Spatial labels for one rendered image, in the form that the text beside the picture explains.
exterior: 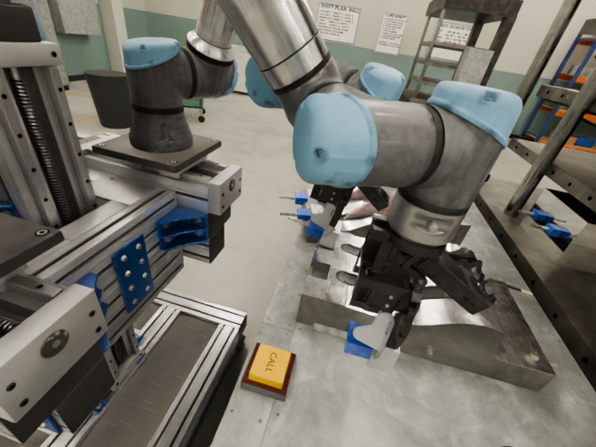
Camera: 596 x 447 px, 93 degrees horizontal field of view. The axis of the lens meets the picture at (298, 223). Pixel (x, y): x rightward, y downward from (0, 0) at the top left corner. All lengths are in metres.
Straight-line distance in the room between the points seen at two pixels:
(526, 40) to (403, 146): 8.08
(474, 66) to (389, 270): 4.54
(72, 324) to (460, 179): 0.48
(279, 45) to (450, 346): 0.59
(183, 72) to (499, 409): 0.95
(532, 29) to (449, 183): 8.06
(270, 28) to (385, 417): 0.59
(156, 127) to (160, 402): 0.91
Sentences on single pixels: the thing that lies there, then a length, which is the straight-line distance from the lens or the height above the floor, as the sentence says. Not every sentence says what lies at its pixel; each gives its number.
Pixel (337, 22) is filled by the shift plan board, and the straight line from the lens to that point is 7.65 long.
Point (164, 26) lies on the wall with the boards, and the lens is 9.02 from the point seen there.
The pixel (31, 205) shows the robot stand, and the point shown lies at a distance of 0.72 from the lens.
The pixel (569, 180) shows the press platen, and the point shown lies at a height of 1.03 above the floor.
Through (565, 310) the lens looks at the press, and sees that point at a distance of 1.12.
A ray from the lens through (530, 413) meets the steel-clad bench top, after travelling 0.77.
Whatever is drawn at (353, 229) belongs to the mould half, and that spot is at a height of 0.86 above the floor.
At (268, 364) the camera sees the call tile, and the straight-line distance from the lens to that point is 0.56.
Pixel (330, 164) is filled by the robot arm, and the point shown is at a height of 1.24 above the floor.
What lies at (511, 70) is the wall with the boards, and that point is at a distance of 8.29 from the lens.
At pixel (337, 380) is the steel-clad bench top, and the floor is 0.80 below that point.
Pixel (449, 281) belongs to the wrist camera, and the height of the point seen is 1.10.
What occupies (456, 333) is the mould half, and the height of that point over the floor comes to 0.90.
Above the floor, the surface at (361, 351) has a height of 0.93.
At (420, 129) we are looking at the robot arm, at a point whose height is 1.27.
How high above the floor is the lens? 1.32
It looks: 33 degrees down
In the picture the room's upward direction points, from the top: 10 degrees clockwise
